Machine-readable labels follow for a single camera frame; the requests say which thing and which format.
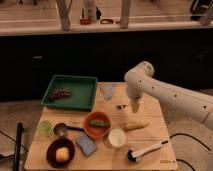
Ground metal fork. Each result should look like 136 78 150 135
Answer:
116 104 131 110

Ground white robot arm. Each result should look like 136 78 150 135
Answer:
124 61 213 131

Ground light blue cloth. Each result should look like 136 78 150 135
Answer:
100 84 115 101

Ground white cup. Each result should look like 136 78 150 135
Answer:
108 129 126 148

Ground wooden table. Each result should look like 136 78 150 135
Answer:
24 83 178 171

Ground orange bowl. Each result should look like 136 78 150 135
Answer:
83 111 111 140

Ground green cucumber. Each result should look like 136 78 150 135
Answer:
89 120 110 128

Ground green plastic tray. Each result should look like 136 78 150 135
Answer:
41 75 97 111

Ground blue sponge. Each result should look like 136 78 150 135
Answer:
76 134 97 156

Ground bunch of dark grapes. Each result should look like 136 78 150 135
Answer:
49 88 72 101

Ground metal ladle spoon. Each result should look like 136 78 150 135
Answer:
53 123 84 137

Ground yellow round fruit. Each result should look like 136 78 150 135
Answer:
56 147 69 162

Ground green plastic cup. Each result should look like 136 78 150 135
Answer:
38 120 52 137

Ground dark brown bowl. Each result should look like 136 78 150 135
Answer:
46 138 75 168

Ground black pole stand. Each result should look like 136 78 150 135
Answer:
13 122 23 171

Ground white handled dish brush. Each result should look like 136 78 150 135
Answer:
127 140 169 163

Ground black cable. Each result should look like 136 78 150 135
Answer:
169 132 213 171

